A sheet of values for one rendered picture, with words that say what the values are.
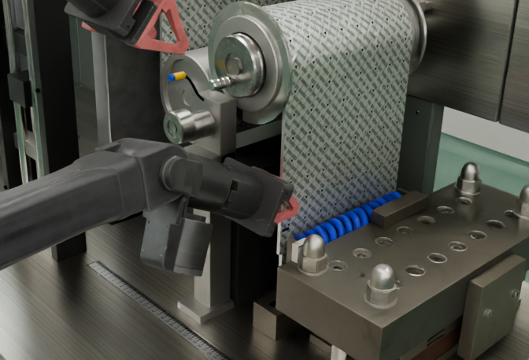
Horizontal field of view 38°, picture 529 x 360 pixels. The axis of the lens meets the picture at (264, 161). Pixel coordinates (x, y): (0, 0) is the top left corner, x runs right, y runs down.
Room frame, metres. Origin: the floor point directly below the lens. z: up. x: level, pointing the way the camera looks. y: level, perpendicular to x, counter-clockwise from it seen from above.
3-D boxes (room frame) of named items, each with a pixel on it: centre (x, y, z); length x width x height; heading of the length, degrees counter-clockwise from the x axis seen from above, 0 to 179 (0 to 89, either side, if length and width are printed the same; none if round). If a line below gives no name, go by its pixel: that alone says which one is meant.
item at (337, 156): (0.92, -0.11, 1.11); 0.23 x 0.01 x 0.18; 134
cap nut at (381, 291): (0.72, -0.13, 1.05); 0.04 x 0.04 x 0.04
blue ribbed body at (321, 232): (0.91, -0.12, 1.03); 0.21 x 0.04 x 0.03; 134
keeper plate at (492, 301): (0.81, -0.29, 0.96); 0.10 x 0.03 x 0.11; 134
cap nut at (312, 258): (0.78, -0.06, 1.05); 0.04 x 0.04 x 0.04
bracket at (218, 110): (0.88, 0.08, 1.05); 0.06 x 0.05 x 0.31; 134
